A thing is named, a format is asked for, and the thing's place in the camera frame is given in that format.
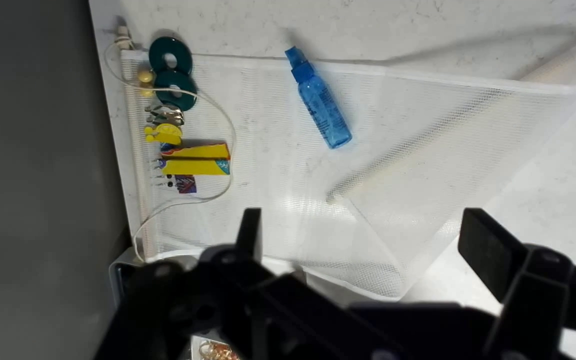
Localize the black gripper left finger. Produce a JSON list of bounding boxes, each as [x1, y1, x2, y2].
[[235, 208, 261, 261]]

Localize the green tape rolls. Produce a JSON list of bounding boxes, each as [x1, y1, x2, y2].
[[147, 36, 198, 112]]

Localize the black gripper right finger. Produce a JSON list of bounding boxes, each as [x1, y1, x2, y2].
[[458, 208, 527, 302]]

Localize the yellow handled tool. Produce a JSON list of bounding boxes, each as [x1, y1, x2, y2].
[[144, 125, 230, 177]]

